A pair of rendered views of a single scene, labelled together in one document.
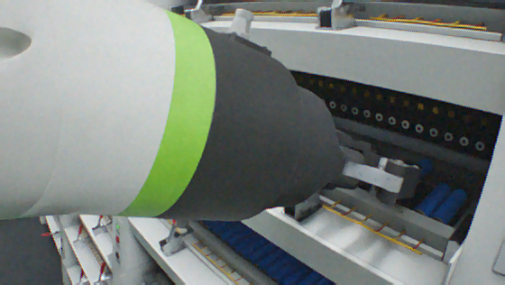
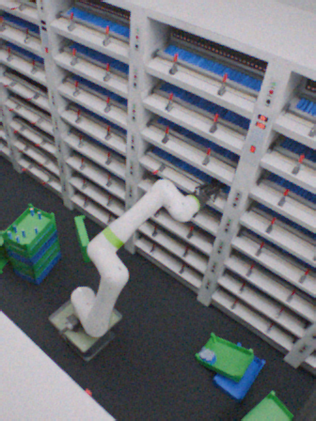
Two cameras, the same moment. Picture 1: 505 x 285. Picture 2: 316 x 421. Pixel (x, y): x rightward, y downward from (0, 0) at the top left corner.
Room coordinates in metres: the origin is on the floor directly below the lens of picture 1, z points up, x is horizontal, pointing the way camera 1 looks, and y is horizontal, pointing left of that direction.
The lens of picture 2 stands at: (-1.06, 0.52, 2.33)
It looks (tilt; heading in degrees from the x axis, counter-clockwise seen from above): 46 degrees down; 345
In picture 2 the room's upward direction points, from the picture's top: 7 degrees clockwise
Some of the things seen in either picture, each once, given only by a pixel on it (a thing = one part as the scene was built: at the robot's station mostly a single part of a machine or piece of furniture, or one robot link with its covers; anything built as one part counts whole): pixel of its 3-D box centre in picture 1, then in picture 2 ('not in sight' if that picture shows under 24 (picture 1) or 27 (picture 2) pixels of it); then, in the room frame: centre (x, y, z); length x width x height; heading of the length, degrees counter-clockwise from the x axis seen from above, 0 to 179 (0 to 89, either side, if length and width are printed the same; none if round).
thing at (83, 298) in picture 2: not in sight; (84, 304); (0.01, 0.61, 0.45); 0.16 x 0.13 x 0.19; 22
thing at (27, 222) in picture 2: not in sight; (28, 226); (0.64, 0.95, 0.44); 0.30 x 0.20 x 0.08; 146
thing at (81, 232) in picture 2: not in sight; (84, 238); (0.78, 0.60, 0.10); 0.30 x 0.08 x 0.20; 11
